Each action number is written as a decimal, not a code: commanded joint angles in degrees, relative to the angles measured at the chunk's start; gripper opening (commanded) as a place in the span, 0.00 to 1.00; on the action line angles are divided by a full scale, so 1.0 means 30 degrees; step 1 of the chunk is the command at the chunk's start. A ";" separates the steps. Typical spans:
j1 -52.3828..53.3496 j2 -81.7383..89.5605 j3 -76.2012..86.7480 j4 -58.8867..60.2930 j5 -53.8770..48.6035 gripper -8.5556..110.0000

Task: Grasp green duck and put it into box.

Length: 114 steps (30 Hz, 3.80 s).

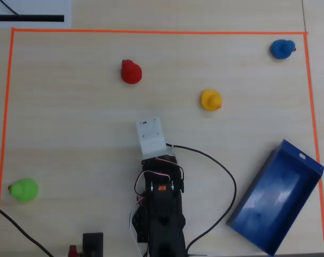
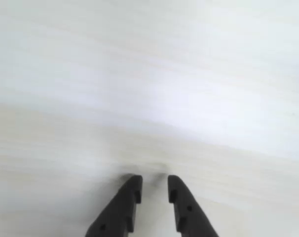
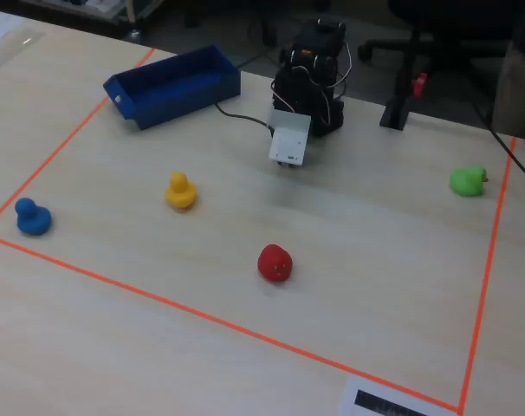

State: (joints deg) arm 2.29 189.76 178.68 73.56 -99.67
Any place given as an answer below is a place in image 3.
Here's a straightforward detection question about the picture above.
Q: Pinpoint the green rubber duck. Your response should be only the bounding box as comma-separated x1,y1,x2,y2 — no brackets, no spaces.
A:
449,166,490,198

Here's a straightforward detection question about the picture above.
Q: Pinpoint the red rubber duck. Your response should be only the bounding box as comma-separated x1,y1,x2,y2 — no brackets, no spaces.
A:
256,244,295,284

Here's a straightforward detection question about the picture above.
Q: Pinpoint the yellow rubber duck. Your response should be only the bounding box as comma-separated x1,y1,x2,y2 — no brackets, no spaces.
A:
165,172,198,212

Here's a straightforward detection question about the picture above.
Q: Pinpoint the blue plastic box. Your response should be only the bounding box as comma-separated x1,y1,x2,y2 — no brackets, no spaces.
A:
102,44,243,132

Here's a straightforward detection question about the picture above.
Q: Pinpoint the blue rubber duck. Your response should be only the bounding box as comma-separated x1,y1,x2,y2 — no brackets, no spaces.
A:
14,197,53,237

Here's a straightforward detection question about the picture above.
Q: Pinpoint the orange tape strip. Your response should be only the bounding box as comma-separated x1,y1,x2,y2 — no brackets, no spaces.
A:
457,136,518,416
0,233,462,413
0,47,157,231

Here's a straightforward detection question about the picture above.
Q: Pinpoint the black office chair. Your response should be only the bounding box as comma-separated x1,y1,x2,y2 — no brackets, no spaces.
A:
357,0,523,88

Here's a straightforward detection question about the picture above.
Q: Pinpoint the white paper with black bar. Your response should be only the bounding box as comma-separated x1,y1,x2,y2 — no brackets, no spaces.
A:
339,375,459,416

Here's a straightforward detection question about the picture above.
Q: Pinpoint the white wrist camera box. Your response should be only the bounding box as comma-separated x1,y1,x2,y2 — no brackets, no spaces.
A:
267,108,313,168

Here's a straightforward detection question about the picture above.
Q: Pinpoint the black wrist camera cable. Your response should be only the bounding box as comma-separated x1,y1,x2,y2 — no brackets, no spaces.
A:
213,101,275,130

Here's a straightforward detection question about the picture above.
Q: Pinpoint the red clamp handle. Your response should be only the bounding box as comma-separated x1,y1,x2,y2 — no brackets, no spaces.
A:
412,72,429,99

